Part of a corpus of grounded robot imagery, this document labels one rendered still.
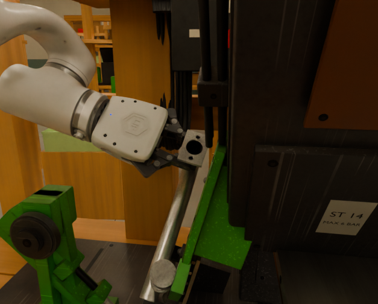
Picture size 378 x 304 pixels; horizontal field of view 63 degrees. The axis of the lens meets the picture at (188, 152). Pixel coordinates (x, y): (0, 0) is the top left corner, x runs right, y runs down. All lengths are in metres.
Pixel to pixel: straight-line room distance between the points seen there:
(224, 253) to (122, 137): 0.23
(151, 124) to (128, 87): 0.29
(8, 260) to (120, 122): 0.57
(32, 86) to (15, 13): 0.11
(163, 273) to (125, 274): 0.31
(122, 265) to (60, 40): 0.52
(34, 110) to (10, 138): 0.44
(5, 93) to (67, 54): 0.11
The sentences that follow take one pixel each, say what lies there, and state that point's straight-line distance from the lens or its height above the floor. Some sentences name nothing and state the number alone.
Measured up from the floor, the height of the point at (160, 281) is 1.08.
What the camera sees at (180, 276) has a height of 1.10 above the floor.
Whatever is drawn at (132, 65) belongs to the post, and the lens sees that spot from 0.77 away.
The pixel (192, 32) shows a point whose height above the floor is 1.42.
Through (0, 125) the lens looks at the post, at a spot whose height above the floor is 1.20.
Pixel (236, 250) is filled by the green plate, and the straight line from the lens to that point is 0.44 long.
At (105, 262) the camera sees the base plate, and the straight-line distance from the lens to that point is 0.82.
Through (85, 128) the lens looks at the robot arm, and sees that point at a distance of 0.50.
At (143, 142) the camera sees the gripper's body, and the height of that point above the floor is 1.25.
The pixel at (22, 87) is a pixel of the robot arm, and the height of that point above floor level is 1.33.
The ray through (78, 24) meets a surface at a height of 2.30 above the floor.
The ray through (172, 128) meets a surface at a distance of 0.51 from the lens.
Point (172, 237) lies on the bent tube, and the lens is 0.57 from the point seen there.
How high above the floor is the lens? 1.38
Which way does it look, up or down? 18 degrees down
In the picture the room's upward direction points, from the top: straight up
